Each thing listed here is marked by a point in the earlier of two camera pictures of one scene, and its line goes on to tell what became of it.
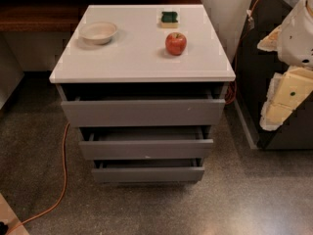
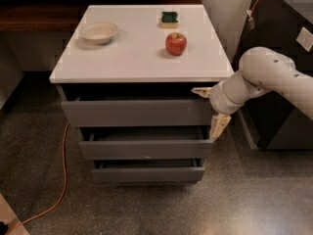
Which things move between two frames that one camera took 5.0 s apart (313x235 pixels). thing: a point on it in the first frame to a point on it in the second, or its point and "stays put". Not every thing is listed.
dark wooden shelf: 64,14 stays put
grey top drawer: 143,112 stays put
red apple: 175,43 stays put
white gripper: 297,38 to 219,102
